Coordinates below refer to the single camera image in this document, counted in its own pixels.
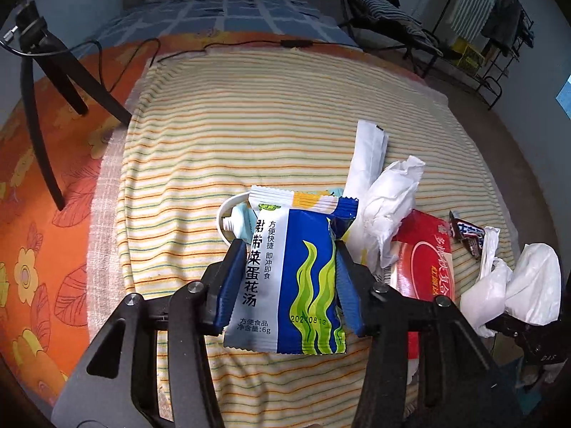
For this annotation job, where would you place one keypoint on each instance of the white plastic bag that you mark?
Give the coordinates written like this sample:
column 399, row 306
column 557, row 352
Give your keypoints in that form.
column 530, row 291

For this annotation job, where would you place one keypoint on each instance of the striped cushion on chair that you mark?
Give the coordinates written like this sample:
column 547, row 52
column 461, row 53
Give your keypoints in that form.
column 379, row 11

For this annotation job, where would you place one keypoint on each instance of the blue seaweed soup packet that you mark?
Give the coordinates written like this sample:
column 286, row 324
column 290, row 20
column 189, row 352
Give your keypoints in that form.
column 287, row 300

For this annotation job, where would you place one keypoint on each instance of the blue checkered mattress cover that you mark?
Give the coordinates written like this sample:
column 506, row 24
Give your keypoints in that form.
column 280, row 17

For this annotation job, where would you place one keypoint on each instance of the white tissue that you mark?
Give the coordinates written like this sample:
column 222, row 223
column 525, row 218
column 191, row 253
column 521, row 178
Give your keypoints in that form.
column 385, row 204

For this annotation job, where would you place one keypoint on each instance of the red snack packet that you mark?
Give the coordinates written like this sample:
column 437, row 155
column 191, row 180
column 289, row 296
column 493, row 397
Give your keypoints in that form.
column 424, row 266

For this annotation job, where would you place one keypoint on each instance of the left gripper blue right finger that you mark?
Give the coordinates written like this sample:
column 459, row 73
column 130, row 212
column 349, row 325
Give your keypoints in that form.
column 351, row 285

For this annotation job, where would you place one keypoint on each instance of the yellow box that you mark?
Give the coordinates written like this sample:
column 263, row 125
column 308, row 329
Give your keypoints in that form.
column 470, row 59

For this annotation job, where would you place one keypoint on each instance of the long white wrapper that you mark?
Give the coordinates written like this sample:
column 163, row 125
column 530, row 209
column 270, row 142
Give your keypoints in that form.
column 370, row 147

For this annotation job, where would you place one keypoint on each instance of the dark candy bar wrapper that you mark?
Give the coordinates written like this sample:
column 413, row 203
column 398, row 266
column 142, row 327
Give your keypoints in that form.
column 469, row 235

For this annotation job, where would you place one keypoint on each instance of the black folding chair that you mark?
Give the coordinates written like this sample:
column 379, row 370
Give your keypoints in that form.
column 422, row 60

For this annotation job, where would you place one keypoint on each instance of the black metal rack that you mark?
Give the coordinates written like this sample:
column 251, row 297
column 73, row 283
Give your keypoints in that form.
column 507, row 29

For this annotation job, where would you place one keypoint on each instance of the orange floral bed sheet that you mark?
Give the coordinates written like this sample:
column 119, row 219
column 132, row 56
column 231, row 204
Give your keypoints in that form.
column 249, row 115

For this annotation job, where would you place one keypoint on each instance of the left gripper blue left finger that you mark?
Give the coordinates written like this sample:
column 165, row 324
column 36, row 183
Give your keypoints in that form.
column 228, row 279

